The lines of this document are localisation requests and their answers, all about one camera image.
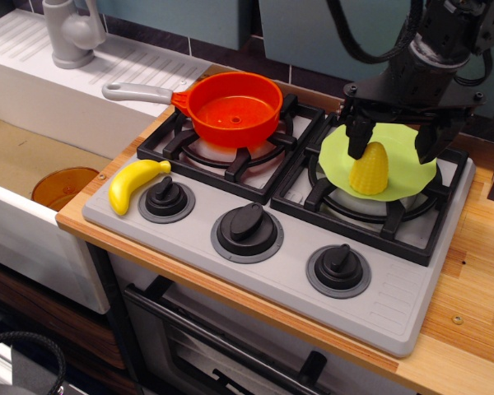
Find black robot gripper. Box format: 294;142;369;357
339;39;487;165

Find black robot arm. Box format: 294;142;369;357
329;1;494;164

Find light green plastic plate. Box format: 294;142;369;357
319;123;436;202

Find yellow toy corn cob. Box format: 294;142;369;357
349;142;389;196

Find right black burner grate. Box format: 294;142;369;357
271;114;472;266

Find black burner grate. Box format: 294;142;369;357
137;94;325;203
271;114;472;266

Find left black burner grate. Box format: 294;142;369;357
137;94;325;203

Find right black stove knob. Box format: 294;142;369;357
306;244;371;300

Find black stove knob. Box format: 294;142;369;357
211;202;284;264
306;244;371;300
138;176;196;224

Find grey toy stove top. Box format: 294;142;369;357
81;92;478;358

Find middle black stove knob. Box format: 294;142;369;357
211;202;284;264

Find left black stove knob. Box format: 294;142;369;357
138;176;196;224

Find yellow toy banana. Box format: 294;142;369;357
108;160;171;216

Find toy oven door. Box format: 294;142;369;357
123;276;329;394

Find grey toy faucet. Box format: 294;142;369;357
42;0;106;69

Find orange translucent cup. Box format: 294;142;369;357
31;167;99;211

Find white toy sink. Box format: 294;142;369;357
0;10;209;314

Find black braided cable upper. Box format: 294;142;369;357
327;0;425;65

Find black braided cable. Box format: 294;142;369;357
0;331;68;395
327;0;425;65

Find orange toy pot grey handle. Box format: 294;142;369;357
102;72;283;148

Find black braided cable lower left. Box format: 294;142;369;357
0;331;68;395

